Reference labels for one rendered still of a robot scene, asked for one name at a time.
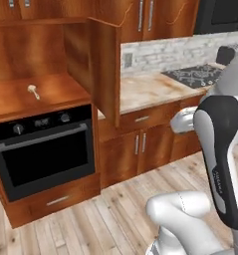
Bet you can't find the wooden base cabinet door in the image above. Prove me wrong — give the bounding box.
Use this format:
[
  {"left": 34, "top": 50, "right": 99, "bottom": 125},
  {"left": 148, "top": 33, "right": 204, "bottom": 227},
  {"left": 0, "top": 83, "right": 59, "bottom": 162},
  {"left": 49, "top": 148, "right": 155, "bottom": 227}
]
[
  {"left": 136, "top": 124, "right": 175, "bottom": 175},
  {"left": 169, "top": 129, "right": 203, "bottom": 163},
  {"left": 99, "top": 130, "right": 140, "bottom": 190}
]

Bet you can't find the open wooden cabinet door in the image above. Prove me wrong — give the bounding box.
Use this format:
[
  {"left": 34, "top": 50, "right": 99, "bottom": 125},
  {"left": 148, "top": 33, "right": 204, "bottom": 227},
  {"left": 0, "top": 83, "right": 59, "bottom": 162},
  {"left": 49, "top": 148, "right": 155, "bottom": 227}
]
[{"left": 86, "top": 17, "right": 122, "bottom": 128}]

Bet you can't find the black built-in oven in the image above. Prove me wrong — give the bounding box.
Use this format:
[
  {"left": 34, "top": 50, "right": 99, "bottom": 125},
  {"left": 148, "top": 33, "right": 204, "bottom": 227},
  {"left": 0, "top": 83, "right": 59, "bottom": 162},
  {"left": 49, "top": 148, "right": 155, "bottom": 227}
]
[{"left": 0, "top": 104, "right": 97, "bottom": 203}]

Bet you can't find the black microwave oven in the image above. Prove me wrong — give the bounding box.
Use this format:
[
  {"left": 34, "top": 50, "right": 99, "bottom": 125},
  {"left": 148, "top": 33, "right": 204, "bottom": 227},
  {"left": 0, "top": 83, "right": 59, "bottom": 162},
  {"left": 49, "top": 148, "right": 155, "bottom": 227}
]
[{"left": 193, "top": 0, "right": 238, "bottom": 36}]

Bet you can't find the black oven knob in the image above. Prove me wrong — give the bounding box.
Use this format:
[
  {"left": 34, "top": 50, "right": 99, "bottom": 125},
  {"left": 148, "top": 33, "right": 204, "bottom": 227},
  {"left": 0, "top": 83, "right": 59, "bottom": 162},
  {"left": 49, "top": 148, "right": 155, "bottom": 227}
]
[
  {"left": 12, "top": 123, "right": 25, "bottom": 135},
  {"left": 59, "top": 112, "right": 72, "bottom": 124}
]

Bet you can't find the black hob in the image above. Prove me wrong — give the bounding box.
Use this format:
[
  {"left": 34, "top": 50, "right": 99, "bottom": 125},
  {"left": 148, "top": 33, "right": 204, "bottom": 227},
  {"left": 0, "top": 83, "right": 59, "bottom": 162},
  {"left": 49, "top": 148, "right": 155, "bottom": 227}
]
[{"left": 160, "top": 64, "right": 225, "bottom": 90}]

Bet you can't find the silver oven handle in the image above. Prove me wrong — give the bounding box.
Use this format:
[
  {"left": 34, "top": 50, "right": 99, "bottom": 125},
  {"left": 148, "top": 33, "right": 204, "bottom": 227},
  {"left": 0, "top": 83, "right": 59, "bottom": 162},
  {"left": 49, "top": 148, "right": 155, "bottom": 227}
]
[{"left": 0, "top": 123, "right": 89, "bottom": 153}]

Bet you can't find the grey wall socket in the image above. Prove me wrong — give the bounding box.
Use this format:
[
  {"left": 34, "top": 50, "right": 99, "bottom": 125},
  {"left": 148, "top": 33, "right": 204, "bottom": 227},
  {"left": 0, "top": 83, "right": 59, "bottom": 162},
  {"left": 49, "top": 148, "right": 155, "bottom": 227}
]
[{"left": 123, "top": 52, "right": 134, "bottom": 70}]

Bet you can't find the small white utensil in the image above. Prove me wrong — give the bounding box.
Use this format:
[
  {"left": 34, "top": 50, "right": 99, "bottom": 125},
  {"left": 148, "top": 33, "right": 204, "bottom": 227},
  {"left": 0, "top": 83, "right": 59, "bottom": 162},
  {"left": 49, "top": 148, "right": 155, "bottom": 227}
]
[{"left": 27, "top": 84, "right": 41, "bottom": 101}]

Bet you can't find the open wooden cabinet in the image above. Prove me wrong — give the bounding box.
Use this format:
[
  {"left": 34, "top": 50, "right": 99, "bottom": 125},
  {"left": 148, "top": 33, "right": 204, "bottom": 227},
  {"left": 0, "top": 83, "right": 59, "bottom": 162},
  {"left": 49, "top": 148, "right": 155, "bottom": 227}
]
[{"left": 0, "top": 18, "right": 94, "bottom": 126}]

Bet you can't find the silver drawer handle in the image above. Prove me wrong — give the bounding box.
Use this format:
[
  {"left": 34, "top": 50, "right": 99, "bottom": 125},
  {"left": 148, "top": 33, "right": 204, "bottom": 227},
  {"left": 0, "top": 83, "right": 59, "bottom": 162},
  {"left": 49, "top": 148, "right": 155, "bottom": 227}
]
[
  {"left": 45, "top": 195, "right": 71, "bottom": 207},
  {"left": 133, "top": 115, "right": 151, "bottom": 124}
]

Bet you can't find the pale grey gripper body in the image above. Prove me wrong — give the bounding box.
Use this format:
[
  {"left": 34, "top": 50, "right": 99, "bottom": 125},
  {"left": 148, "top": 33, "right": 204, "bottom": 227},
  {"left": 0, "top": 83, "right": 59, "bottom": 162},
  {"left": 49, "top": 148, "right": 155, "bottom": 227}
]
[{"left": 169, "top": 106, "right": 199, "bottom": 134}]

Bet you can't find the black rounded object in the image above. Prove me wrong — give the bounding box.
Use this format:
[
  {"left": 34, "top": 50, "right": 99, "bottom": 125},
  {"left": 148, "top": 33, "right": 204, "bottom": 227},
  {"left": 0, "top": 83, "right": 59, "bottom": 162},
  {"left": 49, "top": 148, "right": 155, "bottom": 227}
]
[{"left": 215, "top": 45, "right": 237, "bottom": 67}]

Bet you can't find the wooden wall cabinet door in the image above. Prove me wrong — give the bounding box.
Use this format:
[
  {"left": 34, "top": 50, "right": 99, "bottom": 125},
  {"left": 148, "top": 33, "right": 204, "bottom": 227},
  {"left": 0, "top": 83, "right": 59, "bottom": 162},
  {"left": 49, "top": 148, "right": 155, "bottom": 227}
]
[
  {"left": 94, "top": 0, "right": 146, "bottom": 44},
  {"left": 19, "top": 0, "right": 96, "bottom": 20},
  {"left": 143, "top": 0, "right": 201, "bottom": 42},
  {"left": 0, "top": 0, "right": 22, "bottom": 22}
]

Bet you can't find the wooden drawer under oven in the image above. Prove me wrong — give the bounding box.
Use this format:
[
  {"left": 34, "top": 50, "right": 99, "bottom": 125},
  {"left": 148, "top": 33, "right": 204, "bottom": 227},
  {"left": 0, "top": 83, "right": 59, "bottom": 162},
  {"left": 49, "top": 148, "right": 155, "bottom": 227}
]
[{"left": 4, "top": 172, "right": 102, "bottom": 230}]

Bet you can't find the wooden counter drawer front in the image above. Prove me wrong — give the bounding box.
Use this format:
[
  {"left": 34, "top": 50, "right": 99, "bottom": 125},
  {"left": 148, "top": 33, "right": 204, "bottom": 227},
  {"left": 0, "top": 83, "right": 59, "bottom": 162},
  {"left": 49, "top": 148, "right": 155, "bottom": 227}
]
[
  {"left": 119, "top": 102, "right": 181, "bottom": 131},
  {"left": 179, "top": 94, "right": 205, "bottom": 111}
]

